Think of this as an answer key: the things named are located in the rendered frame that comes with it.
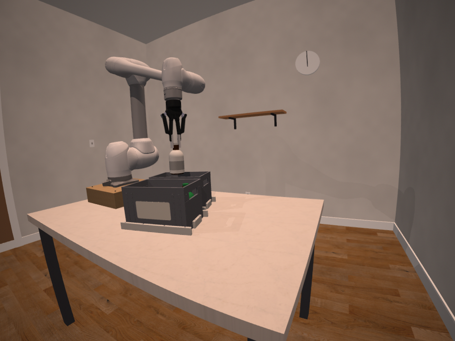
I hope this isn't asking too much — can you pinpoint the beige bottle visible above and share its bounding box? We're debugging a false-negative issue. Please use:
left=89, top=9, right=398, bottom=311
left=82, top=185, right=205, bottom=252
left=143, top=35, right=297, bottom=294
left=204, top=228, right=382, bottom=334
left=169, top=143, right=184, bottom=175

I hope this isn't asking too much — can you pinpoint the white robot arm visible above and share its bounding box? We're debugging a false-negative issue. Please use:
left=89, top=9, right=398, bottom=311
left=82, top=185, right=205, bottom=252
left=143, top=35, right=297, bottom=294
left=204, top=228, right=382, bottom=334
left=102, top=57, right=205, bottom=188

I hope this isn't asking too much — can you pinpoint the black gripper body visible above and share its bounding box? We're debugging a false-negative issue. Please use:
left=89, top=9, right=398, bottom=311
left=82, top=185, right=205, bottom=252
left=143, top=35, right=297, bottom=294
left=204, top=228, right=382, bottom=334
left=165, top=99, right=182, bottom=119

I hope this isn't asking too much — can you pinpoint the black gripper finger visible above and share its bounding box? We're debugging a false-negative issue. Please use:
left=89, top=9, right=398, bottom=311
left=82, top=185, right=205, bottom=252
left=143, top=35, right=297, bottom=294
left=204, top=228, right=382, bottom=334
left=161, top=111, right=174, bottom=148
left=175, top=112, right=187, bottom=148

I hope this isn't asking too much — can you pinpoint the green bottle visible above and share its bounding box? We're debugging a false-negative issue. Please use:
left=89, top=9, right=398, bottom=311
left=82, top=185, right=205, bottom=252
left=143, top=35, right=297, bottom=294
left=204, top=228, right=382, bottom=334
left=182, top=183, right=194, bottom=198

